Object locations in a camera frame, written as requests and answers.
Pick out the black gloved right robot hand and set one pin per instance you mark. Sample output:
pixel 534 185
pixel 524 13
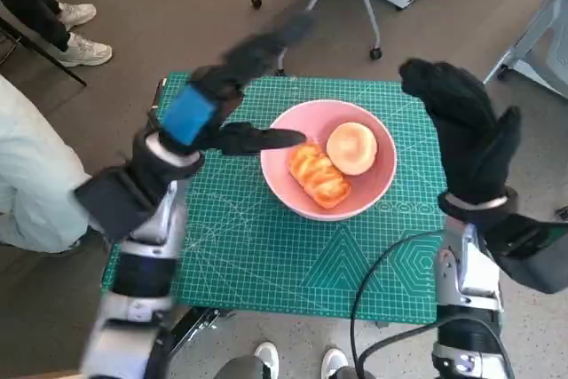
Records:
pixel 470 144

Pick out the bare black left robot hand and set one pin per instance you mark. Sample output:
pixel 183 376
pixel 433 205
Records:
pixel 186 115

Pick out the round toy bread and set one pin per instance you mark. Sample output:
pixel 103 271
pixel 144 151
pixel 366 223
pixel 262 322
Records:
pixel 352 148

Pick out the pink bowl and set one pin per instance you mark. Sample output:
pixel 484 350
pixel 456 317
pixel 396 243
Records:
pixel 284 183

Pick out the long braided toy bread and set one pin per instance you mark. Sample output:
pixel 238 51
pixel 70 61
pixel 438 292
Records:
pixel 319 179

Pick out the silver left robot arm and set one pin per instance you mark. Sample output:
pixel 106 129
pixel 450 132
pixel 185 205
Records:
pixel 142 272

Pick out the small black floor object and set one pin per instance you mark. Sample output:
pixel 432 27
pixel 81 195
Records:
pixel 562 213

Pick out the black metal stand leg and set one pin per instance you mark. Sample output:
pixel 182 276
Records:
pixel 66 75

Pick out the green cutting mat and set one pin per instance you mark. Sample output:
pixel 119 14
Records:
pixel 248 263

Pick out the black table edge rail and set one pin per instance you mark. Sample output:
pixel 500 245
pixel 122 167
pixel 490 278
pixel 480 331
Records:
pixel 157 92

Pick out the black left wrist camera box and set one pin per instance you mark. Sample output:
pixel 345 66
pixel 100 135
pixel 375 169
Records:
pixel 111 206

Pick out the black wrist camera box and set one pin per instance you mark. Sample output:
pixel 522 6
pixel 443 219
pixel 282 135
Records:
pixel 111 206
pixel 532 263

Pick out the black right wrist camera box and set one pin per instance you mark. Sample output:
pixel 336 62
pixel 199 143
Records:
pixel 532 263

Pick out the black folding table frame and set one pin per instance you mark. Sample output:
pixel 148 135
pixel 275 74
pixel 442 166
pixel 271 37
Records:
pixel 202 326

